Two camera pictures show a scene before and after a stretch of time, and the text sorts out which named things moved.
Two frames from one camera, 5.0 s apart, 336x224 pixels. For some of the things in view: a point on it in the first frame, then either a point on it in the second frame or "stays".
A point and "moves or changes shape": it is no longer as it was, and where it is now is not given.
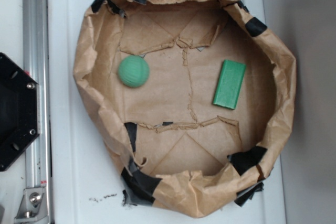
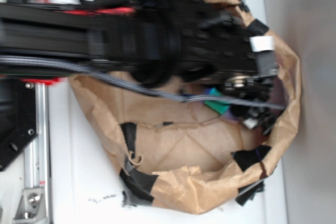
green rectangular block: x=229 y=84 moves or changes shape
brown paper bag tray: x=176 y=149 stays
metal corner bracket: x=32 y=209 stays
